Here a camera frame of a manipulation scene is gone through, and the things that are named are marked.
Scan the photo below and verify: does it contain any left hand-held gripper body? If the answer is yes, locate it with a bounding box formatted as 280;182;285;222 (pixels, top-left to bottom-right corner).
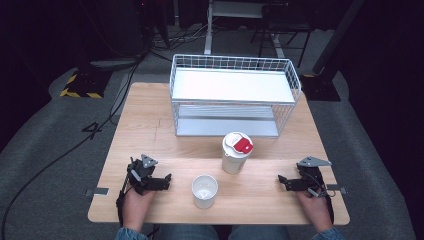
126;153;159;195

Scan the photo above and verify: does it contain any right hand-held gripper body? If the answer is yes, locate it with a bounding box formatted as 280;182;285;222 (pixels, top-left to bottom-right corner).
296;155;333;198

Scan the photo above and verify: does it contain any white cup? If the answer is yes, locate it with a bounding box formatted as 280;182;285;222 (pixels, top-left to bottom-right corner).
191;174;219;210

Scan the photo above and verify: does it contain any white tumbler with red-tab lid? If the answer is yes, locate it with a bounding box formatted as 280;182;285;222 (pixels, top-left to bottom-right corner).
221;131;254;175

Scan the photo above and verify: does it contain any white wire shelf rack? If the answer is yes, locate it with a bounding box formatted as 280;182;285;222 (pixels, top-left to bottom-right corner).
169;53;303;138

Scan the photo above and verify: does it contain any person's right hand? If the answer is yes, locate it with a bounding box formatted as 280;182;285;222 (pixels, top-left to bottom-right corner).
295;190;334;233

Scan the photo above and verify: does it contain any person's left hand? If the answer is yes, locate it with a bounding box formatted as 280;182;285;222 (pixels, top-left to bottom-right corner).
122;188;158;232

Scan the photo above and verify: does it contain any grey tape piece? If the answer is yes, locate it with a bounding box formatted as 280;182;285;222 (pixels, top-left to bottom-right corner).
84;187;110;198
326;183;348;195

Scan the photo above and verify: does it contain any black stand with base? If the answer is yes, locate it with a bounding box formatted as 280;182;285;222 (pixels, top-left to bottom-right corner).
299;0;366;103

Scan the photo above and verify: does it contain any yellow black striped base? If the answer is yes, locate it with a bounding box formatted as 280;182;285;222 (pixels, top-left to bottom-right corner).
59;68;113;99

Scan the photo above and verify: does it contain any grey stand base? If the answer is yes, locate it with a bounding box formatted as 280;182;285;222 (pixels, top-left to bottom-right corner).
89;58;143;71

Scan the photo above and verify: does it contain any white metal stand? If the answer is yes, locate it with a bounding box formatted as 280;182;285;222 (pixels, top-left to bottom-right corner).
203;0;268;56

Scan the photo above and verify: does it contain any left hand-held gripper cable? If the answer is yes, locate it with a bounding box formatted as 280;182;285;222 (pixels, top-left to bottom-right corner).
115;166;135;228

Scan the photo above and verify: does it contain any black floor cable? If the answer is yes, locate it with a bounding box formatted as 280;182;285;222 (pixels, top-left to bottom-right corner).
0;56;144;240

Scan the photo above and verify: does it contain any bundle of floor cables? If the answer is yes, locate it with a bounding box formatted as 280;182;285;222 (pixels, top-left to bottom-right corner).
146;19;214;54

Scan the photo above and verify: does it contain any black metal chair frame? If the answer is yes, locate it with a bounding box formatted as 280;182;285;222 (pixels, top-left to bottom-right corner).
249;3;316;68

